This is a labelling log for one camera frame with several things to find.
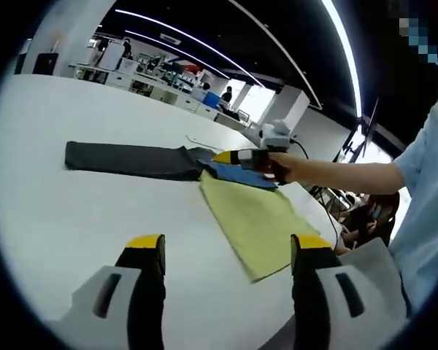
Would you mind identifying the black cable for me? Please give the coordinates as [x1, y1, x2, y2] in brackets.
[289, 136, 343, 253]

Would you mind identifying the white ceiling light strip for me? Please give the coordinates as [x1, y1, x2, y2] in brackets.
[114, 8, 264, 88]
[320, 0, 363, 118]
[125, 30, 230, 78]

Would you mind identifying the row of white office desks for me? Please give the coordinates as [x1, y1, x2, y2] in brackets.
[68, 61, 257, 129]

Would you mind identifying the yellow blue grey garment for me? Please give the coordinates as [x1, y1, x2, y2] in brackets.
[64, 141, 321, 284]

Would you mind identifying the person's light blue shirt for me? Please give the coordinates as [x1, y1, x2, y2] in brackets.
[388, 82, 438, 319]

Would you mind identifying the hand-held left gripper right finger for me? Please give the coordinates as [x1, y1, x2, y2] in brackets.
[290, 233, 406, 350]

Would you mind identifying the white outline template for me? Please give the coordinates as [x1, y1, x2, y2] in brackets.
[185, 134, 220, 151]

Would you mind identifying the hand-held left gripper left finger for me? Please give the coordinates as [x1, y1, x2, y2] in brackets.
[45, 233, 168, 350]

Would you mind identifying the person's right hand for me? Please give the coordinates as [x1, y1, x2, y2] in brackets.
[262, 153, 297, 185]

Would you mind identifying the black tripod stand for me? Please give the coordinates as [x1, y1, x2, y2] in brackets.
[332, 96, 381, 166]

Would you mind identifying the black cabinet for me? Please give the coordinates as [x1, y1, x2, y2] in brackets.
[32, 52, 60, 77]

